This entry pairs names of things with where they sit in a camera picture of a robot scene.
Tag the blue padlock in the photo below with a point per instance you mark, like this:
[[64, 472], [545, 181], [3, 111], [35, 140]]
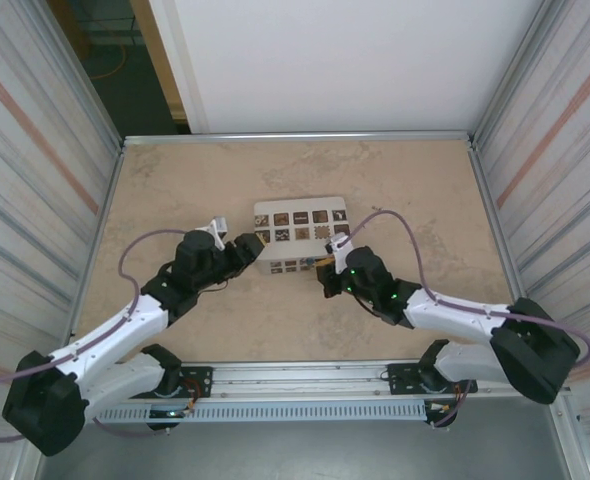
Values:
[[306, 262]]

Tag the white box with brown tiles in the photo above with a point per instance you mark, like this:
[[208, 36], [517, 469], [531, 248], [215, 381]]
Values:
[[300, 232]]

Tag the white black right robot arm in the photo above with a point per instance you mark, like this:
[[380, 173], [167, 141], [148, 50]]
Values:
[[450, 310]]

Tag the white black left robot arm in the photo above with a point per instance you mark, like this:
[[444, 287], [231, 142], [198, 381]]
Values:
[[120, 335]]

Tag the aluminium table edge bar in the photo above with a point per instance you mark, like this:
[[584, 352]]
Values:
[[97, 240], [300, 138], [500, 240]]

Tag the grey metal sheet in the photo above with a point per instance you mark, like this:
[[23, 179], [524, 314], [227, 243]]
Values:
[[300, 450]]

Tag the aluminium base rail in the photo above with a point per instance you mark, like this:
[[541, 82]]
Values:
[[300, 380]]

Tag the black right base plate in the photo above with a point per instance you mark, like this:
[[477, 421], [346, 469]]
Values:
[[405, 377]]

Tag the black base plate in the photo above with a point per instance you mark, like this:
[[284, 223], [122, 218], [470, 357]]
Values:
[[197, 375], [405, 377]]

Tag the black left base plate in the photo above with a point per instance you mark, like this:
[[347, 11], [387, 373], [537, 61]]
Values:
[[197, 375]]

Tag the aluminium frame post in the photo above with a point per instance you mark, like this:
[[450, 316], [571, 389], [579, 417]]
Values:
[[512, 70]]

